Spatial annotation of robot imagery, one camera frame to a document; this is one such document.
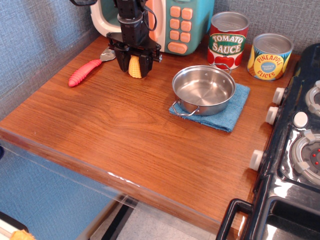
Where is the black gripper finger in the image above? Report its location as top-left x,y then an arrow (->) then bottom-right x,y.
114,48 -> 131,72
138,54 -> 153,77

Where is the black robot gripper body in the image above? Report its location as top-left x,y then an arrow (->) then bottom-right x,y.
106,0 -> 162,62

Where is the yellow toy corn piece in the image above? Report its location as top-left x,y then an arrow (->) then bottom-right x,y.
128,55 -> 142,79

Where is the teal toy microwave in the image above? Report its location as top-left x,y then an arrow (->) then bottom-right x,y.
90,0 -> 215,56

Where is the tomato sauce can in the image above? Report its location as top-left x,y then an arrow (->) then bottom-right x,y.
207,11 -> 250,70

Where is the blue folded cloth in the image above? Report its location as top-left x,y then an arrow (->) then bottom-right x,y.
169,83 -> 250,133

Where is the pineapple slices can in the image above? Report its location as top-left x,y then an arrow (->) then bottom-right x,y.
247,33 -> 294,81

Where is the white stove knob middle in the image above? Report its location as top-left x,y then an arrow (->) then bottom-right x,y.
265,106 -> 279,125

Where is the white stove knob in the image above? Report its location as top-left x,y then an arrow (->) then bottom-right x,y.
265,106 -> 279,125
249,149 -> 264,171
272,87 -> 286,105

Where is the white stove knob upper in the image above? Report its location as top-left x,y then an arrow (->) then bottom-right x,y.
272,87 -> 286,105

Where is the white stove knob lower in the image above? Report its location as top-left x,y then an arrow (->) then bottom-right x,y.
249,149 -> 264,171

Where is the black toy stove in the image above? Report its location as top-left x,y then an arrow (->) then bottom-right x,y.
239,43 -> 320,240

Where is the orange object bottom left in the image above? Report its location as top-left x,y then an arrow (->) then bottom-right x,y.
9,230 -> 35,240

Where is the red handled spoon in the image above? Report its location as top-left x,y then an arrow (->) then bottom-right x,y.
68,47 -> 116,87

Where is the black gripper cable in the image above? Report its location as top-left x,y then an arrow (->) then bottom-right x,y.
143,5 -> 158,32

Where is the steel pan with handles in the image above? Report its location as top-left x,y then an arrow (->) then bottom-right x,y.
171,63 -> 236,117

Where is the black oven door handle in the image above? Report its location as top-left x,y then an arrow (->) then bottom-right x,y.
216,198 -> 254,240

